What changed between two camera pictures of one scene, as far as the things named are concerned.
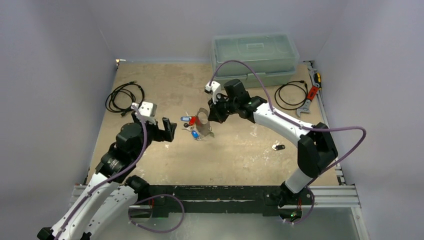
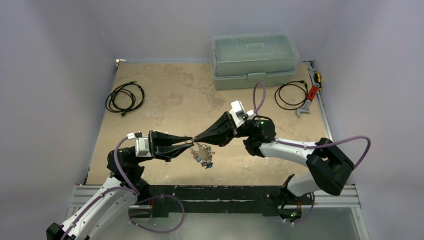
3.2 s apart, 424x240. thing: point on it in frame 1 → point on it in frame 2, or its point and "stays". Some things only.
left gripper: [168, 127] → [160, 144]
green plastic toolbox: [272, 57] stays
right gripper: [216, 111] → [231, 125]
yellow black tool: [317, 79] stays
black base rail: [246, 199] stays
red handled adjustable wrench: [307, 106] stays
